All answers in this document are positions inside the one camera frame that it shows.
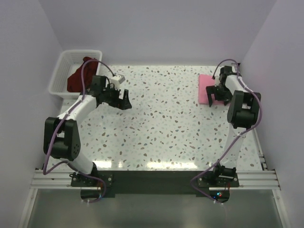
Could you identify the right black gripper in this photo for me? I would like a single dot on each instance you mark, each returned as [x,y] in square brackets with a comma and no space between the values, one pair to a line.
[212,90]

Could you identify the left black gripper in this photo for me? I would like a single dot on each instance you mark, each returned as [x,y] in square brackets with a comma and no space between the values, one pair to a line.
[118,103]

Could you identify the pink t-shirt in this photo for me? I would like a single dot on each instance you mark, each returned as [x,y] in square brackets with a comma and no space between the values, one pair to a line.
[204,82]

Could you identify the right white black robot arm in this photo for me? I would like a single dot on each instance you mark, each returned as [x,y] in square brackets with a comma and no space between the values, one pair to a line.
[242,115]

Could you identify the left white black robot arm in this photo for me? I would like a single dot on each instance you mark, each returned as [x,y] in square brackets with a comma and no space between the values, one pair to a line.
[61,134]

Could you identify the dark red t-shirt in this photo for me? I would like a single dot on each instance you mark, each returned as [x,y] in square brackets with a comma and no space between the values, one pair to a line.
[74,82]

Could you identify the white plastic laundry basket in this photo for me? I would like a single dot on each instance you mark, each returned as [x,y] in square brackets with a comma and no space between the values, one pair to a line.
[69,61]

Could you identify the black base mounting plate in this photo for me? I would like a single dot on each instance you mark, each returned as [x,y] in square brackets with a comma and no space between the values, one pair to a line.
[107,184]

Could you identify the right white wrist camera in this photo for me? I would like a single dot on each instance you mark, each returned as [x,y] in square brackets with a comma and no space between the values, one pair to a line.
[217,81]

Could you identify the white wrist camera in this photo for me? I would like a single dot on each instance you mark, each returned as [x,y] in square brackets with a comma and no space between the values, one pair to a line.
[217,81]
[117,80]

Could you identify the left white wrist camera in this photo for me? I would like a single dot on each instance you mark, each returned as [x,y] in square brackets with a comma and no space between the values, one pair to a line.
[117,80]

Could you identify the aluminium right side rail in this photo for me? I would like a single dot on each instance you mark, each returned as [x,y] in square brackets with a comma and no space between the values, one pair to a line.
[251,157]

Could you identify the aluminium rail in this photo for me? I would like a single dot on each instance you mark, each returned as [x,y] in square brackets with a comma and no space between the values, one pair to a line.
[251,157]
[248,180]

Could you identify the aluminium front rail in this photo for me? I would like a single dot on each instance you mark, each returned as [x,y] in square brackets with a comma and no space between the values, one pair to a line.
[248,180]

